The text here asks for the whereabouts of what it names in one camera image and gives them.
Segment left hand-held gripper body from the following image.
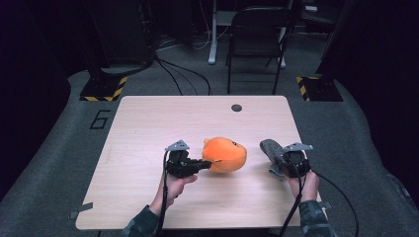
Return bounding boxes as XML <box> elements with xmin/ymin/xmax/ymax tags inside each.
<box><xmin>164</xmin><ymin>139</ymin><xmax>201</xmax><ymax>180</ymax></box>

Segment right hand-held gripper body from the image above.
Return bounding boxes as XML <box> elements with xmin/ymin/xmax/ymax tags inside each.
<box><xmin>279</xmin><ymin>141</ymin><xmax>314</xmax><ymax>179</ymax></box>

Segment orange plush toy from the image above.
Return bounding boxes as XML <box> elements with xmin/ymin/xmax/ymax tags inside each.
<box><xmin>201</xmin><ymin>136</ymin><xmax>248</xmax><ymax>174</ymax></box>

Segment grey towel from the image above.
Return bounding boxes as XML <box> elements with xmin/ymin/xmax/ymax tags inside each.
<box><xmin>259</xmin><ymin>138</ymin><xmax>289</xmax><ymax>182</ymax></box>

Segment person's left hand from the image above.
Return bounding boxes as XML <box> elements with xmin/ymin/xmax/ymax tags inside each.
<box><xmin>153</xmin><ymin>173</ymin><xmax>199</xmax><ymax>212</ymax></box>

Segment person's right hand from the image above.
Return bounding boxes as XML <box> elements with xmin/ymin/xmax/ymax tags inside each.
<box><xmin>285</xmin><ymin>170</ymin><xmax>320</xmax><ymax>203</ymax></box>

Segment black stand base striped edge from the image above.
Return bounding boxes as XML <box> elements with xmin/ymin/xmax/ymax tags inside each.
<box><xmin>79</xmin><ymin>67</ymin><xmax>128</xmax><ymax>103</ymax></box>
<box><xmin>295</xmin><ymin>74</ymin><xmax>344</xmax><ymax>103</ymax></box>

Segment white desk leg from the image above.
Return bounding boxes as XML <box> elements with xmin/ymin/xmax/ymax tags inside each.
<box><xmin>208</xmin><ymin>0</ymin><xmax>219</xmax><ymax>65</ymax></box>

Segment black folding chair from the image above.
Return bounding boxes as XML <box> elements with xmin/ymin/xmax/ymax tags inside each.
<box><xmin>225</xmin><ymin>5</ymin><xmax>294</xmax><ymax>96</ymax></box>

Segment black cabinet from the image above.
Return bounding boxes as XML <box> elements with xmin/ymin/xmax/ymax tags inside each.
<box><xmin>84</xmin><ymin>0</ymin><xmax>156</xmax><ymax>68</ymax></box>

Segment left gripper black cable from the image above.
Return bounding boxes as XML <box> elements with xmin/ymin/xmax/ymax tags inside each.
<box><xmin>155</xmin><ymin>150</ymin><xmax>172</xmax><ymax>237</ymax></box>

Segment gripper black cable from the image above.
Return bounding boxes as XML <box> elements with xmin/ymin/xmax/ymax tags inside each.
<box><xmin>277</xmin><ymin>160</ymin><xmax>361</xmax><ymax>237</ymax></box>
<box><xmin>155</xmin><ymin>150</ymin><xmax>172</xmax><ymax>237</ymax></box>

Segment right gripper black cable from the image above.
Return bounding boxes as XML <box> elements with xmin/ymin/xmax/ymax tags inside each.
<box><xmin>277</xmin><ymin>160</ymin><xmax>361</xmax><ymax>237</ymax></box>

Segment black floor cables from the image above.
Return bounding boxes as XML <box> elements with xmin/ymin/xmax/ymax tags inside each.
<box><xmin>153</xmin><ymin>56</ymin><xmax>212</xmax><ymax>97</ymax></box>

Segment white floor cables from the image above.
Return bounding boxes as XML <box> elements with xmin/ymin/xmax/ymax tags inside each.
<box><xmin>157</xmin><ymin>0</ymin><xmax>231</xmax><ymax>52</ymax></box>

